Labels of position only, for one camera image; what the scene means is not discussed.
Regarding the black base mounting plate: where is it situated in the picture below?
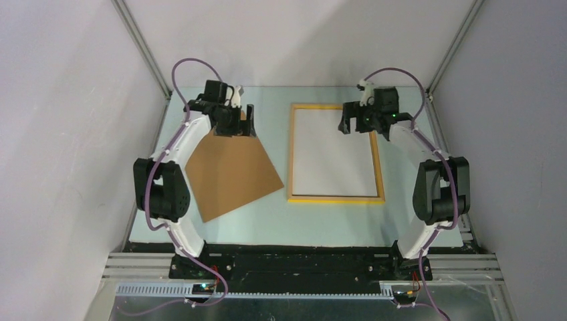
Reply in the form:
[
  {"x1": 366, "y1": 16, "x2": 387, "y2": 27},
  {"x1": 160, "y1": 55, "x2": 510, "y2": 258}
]
[{"x1": 168, "y1": 244, "x2": 433, "y2": 294}]

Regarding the controller board with wires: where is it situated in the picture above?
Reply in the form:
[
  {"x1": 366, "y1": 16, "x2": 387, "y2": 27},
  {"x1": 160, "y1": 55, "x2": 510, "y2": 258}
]
[
  {"x1": 190, "y1": 265, "x2": 221, "y2": 296},
  {"x1": 394, "y1": 272, "x2": 421, "y2": 304}
]

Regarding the aluminium corner post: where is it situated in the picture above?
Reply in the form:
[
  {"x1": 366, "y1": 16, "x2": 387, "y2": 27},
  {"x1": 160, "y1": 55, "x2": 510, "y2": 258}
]
[
  {"x1": 111, "y1": 0, "x2": 172, "y2": 100},
  {"x1": 426, "y1": 0, "x2": 486, "y2": 96}
]

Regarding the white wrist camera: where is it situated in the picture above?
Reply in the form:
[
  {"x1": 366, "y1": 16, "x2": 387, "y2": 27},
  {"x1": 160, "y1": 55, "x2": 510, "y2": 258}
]
[
  {"x1": 226, "y1": 85, "x2": 244, "y2": 108},
  {"x1": 356, "y1": 79, "x2": 376, "y2": 106}
]

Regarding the brown cardboard backing board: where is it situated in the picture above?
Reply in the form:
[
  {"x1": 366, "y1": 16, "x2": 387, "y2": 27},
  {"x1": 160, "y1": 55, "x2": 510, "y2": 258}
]
[{"x1": 180, "y1": 112, "x2": 284, "y2": 223}]

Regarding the yellow wooden picture frame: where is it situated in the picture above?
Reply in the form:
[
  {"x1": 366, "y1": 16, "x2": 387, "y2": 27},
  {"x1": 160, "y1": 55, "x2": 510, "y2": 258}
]
[{"x1": 287, "y1": 104, "x2": 386, "y2": 204}]

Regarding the right aluminium corner post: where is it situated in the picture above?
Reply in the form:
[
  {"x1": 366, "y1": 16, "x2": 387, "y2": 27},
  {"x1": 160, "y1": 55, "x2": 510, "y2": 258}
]
[{"x1": 426, "y1": 0, "x2": 486, "y2": 96}]

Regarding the landscape photo print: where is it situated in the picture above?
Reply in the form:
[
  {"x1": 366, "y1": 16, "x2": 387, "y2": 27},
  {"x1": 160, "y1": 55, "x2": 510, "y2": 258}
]
[{"x1": 292, "y1": 109, "x2": 378, "y2": 197}]

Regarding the left aluminium corner post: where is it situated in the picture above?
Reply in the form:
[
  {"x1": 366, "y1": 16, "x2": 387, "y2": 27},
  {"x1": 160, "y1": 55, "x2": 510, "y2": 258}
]
[{"x1": 111, "y1": 0, "x2": 172, "y2": 100}]

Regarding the aluminium front rail frame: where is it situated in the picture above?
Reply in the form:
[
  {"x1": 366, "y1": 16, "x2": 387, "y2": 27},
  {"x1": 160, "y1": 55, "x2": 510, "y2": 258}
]
[{"x1": 102, "y1": 253, "x2": 505, "y2": 285}]

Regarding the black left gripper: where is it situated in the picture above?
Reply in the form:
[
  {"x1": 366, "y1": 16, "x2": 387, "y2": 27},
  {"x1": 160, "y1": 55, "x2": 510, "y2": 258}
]
[{"x1": 213, "y1": 104, "x2": 255, "y2": 138}]

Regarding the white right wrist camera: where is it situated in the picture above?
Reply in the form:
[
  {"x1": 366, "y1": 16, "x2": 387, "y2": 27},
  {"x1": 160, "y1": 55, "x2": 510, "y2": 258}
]
[{"x1": 356, "y1": 79, "x2": 376, "y2": 106}]

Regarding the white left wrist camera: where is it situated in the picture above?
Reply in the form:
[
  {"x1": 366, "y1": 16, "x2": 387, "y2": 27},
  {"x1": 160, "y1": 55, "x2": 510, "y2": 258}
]
[{"x1": 226, "y1": 85, "x2": 244, "y2": 108}]

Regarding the grey slotted cable duct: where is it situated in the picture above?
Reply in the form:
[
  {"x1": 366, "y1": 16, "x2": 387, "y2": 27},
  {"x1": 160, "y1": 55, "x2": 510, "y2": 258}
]
[{"x1": 116, "y1": 282, "x2": 394, "y2": 300}]

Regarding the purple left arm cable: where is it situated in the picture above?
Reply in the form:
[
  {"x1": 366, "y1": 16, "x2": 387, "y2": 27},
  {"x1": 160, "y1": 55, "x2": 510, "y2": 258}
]
[{"x1": 116, "y1": 58, "x2": 229, "y2": 318}]

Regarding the left controller board with wires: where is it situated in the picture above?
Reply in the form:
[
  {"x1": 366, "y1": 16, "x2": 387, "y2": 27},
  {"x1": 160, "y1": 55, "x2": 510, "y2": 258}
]
[{"x1": 190, "y1": 265, "x2": 221, "y2": 296}]

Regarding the right controller board with wires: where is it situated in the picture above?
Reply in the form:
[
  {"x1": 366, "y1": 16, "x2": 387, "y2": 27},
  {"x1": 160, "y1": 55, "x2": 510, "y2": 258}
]
[{"x1": 394, "y1": 272, "x2": 421, "y2": 304}]

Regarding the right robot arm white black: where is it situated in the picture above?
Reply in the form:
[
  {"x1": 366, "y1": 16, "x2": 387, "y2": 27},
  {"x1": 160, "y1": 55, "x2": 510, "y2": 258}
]
[{"x1": 338, "y1": 82, "x2": 470, "y2": 280}]

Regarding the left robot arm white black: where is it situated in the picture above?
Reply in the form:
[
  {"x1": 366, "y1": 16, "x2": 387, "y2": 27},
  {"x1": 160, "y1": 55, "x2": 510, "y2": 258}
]
[{"x1": 133, "y1": 80, "x2": 256, "y2": 279}]

